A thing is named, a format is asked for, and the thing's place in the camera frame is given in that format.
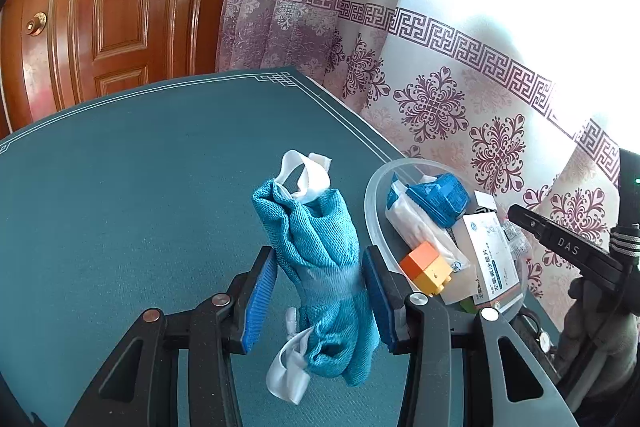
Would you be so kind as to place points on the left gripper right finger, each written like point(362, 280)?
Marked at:
point(465, 369)

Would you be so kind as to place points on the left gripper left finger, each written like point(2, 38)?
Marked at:
point(137, 385)

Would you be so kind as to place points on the white medicine box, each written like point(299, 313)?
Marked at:
point(480, 237)

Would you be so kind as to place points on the orange yellow toy block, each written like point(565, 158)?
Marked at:
point(427, 269)

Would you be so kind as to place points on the teal cloth with white straps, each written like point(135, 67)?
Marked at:
point(333, 331)

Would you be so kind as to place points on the white red glove packet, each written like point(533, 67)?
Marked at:
point(516, 239)

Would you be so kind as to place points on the grey gloved right hand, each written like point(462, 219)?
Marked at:
point(598, 344)

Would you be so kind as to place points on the green block blue dots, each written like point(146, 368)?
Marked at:
point(467, 305)

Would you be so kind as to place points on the clear plastic bowl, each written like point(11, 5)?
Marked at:
point(393, 248)

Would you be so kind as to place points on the white tissue packet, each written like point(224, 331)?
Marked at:
point(414, 226)

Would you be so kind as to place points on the patterned purple curtain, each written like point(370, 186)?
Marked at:
point(531, 99)

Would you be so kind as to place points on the brown wooden door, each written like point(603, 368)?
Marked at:
point(58, 53)

